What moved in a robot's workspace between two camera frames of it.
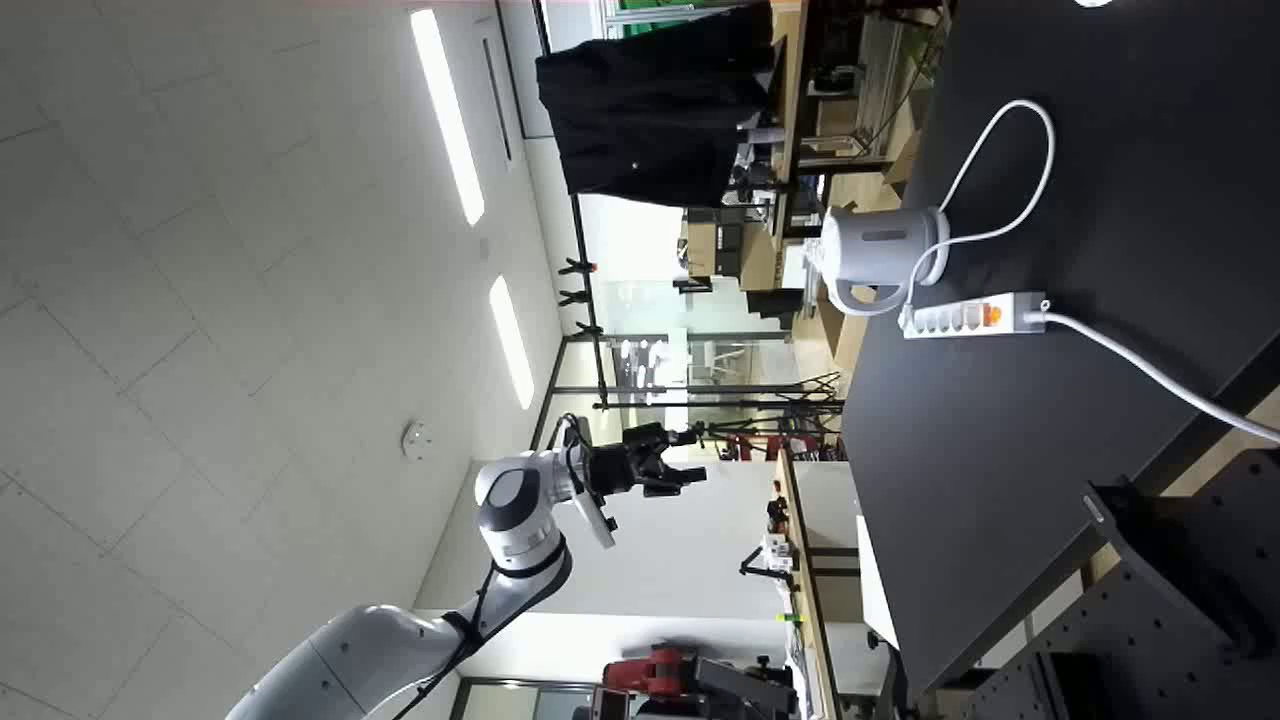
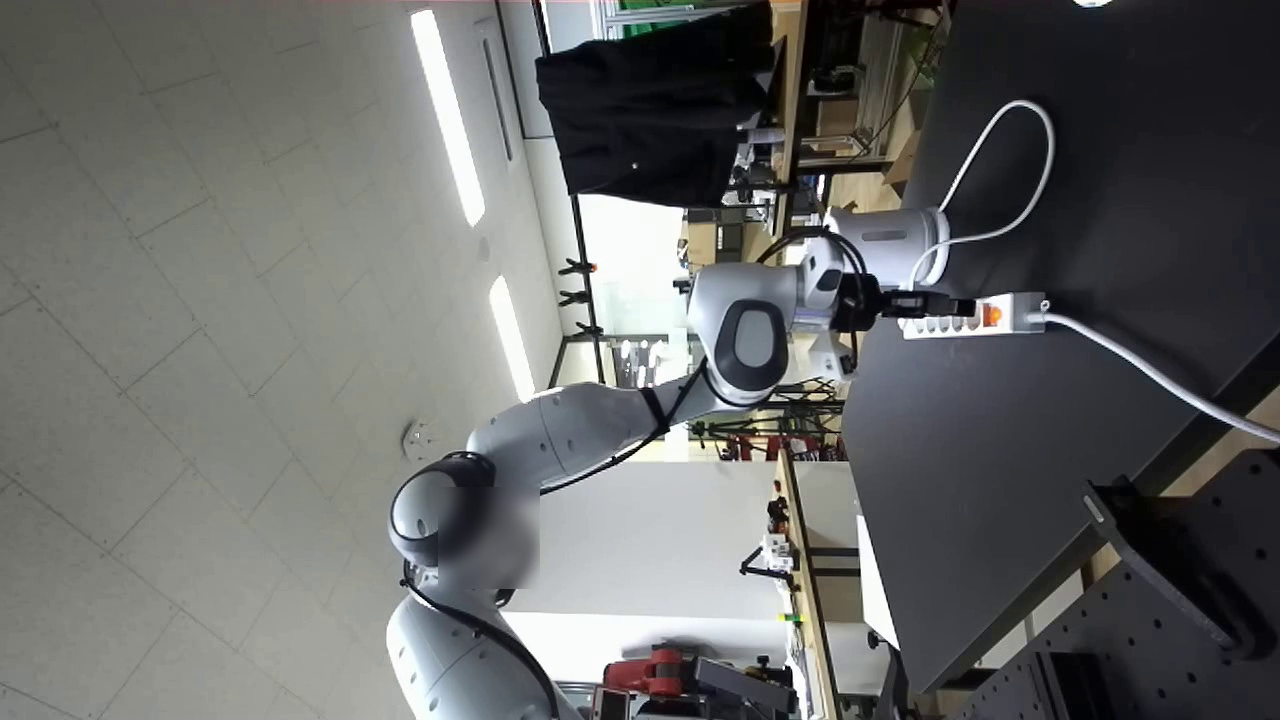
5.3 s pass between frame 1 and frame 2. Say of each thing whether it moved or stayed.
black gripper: moved
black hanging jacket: stayed
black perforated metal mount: stayed
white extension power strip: stayed
